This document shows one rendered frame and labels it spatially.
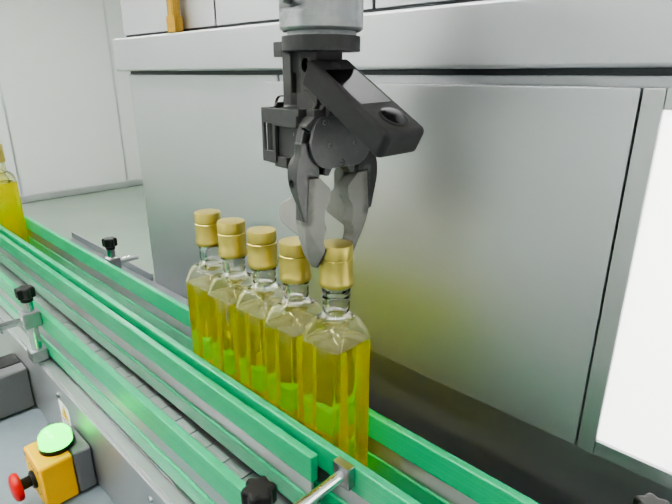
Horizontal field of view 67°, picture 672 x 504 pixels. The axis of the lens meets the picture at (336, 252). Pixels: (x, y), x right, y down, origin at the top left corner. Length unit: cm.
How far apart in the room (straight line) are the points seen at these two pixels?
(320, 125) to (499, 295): 25
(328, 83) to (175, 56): 53
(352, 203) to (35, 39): 614
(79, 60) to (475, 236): 630
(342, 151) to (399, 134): 8
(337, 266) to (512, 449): 32
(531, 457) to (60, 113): 628
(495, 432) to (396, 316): 18
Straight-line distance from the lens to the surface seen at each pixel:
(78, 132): 666
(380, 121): 42
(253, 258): 59
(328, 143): 47
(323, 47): 46
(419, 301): 62
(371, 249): 64
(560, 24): 51
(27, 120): 650
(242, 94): 84
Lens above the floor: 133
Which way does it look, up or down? 19 degrees down
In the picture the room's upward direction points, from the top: straight up
